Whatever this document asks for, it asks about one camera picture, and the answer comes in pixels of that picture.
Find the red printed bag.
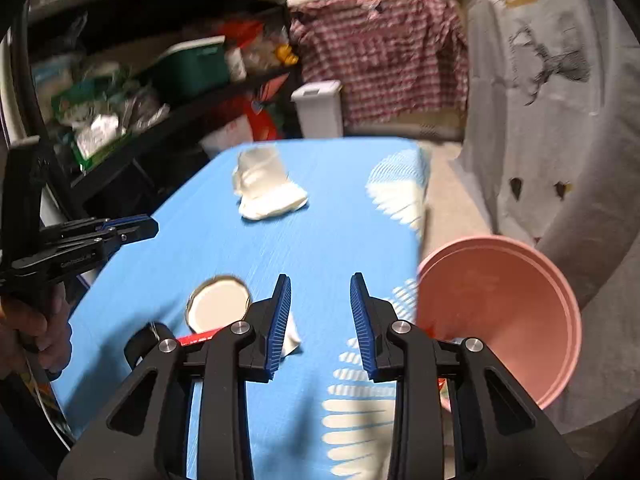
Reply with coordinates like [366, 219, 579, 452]
[220, 80, 291, 143]

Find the person's left hand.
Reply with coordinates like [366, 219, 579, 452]
[0, 287, 73, 381]

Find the white trash bin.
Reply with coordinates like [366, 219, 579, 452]
[291, 80, 346, 140]

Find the pink plastic basin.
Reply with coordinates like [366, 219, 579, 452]
[416, 235, 583, 413]

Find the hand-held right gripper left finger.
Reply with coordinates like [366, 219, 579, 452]
[57, 274, 292, 480]

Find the white round lid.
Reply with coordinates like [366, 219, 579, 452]
[185, 274, 252, 333]

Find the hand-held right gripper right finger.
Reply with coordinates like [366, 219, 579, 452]
[350, 272, 586, 480]

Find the red plaid shirt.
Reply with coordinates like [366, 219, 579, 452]
[289, 0, 471, 128]

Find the blue printed tablecloth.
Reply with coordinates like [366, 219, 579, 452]
[50, 136, 433, 480]

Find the green storage box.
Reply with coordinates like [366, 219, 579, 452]
[150, 35, 227, 101]

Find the silver foil bag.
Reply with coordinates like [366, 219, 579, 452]
[122, 87, 171, 131]

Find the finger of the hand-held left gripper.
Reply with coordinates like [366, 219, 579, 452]
[55, 221, 160, 261]
[40, 214, 154, 242]

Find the green white food bag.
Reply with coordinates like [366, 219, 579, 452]
[50, 79, 118, 122]

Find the white plastic sack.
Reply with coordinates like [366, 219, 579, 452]
[200, 115, 256, 159]

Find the white deer print curtain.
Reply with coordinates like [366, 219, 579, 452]
[457, 0, 621, 436]

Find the green label packet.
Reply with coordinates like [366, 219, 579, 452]
[70, 112, 129, 171]

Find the glass jar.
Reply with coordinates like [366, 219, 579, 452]
[224, 46, 248, 83]

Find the dark round object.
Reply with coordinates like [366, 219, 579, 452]
[125, 321, 177, 368]

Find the red white carton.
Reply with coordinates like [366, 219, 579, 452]
[177, 310, 304, 361]

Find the orange plastic bag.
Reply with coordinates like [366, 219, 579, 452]
[220, 21, 266, 49]

